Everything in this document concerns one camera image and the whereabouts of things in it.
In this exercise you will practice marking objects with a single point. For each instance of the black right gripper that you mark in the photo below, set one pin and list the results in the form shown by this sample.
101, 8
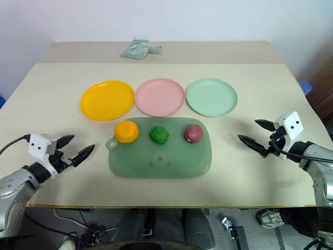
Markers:
275, 140

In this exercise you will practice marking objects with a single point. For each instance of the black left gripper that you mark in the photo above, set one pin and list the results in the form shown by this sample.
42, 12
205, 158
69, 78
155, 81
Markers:
60, 161

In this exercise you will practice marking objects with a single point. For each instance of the blue stool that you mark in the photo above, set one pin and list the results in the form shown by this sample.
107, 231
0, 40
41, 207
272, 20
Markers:
305, 86

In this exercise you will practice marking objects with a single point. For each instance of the pink plate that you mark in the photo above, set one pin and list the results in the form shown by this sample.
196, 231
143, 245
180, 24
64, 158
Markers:
160, 97

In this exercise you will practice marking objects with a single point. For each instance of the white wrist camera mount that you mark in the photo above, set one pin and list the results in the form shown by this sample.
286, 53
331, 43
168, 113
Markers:
39, 148
292, 125

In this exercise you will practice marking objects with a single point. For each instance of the green plastic bag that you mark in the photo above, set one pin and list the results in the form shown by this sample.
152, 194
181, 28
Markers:
136, 49

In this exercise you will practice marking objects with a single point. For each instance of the grey sneaker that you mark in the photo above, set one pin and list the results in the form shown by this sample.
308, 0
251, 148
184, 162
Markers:
270, 218

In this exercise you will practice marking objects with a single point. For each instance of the black caster frame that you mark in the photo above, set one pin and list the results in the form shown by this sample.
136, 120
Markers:
234, 230

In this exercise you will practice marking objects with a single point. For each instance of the green toy vegetable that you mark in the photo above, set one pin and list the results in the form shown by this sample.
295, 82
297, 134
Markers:
159, 135

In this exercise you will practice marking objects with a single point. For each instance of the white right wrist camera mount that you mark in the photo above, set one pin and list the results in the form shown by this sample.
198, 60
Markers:
292, 125

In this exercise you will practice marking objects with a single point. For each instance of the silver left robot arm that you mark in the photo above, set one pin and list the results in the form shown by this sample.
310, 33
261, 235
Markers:
15, 182

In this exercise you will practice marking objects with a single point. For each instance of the dark rounded robot legs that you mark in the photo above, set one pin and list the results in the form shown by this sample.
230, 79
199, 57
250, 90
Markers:
166, 229

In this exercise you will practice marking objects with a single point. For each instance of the green translucent cutting board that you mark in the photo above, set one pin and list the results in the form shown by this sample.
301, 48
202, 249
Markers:
161, 159

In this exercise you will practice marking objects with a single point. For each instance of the dark red fruit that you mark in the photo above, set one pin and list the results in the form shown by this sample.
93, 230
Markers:
193, 133

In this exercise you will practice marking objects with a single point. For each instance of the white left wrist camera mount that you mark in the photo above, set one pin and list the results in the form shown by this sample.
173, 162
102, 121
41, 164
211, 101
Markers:
39, 148

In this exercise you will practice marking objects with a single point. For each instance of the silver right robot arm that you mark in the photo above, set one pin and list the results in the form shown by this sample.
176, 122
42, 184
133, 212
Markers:
316, 166

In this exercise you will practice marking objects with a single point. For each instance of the orange fruit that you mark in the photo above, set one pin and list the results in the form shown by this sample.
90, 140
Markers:
126, 131

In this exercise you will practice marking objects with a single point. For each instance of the light green plate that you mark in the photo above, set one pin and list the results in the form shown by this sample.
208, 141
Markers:
211, 97

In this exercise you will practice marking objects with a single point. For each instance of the yellow plate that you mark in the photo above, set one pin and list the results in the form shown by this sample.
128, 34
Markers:
107, 100

